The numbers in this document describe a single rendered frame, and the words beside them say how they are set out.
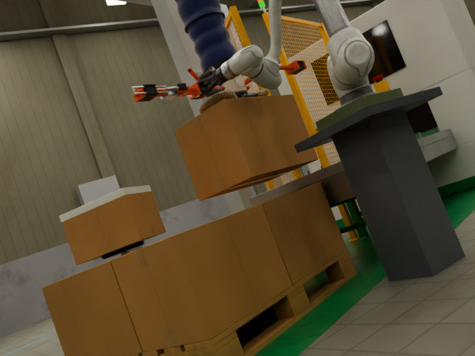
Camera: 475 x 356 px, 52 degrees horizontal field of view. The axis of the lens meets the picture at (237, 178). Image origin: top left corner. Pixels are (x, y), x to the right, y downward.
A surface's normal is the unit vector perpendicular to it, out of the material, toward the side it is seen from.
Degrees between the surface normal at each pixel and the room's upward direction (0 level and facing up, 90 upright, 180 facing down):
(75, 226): 90
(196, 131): 89
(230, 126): 89
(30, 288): 90
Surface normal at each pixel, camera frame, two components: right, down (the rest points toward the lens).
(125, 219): -0.31, 0.04
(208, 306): 0.72, -0.33
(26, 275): 0.49, -0.25
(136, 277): -0.59, 0.16
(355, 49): -0.04, 0.05
